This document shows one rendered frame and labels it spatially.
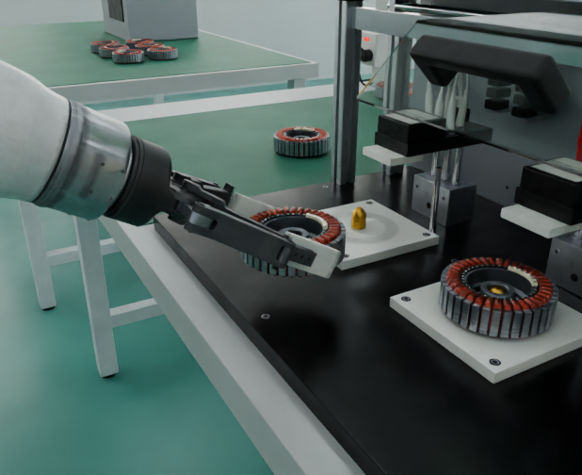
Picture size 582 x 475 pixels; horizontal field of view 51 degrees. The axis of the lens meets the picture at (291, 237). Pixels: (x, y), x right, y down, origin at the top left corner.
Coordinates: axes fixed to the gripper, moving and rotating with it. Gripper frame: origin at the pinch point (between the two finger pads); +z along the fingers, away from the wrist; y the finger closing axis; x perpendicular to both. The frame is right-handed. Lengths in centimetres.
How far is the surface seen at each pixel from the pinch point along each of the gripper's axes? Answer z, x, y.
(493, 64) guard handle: -11.2, 18.5, 25.3
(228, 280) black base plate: -0.7, -8.4, -6.2
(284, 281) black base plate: 4.1, -5.6, -2.9
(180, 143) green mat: 14, -2, -68
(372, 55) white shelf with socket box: 67, 39, -94
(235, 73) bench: 55, 20, -142
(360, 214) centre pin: 14.9, 4.4, -8.6
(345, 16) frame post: 11.4, 28.3, -27.0
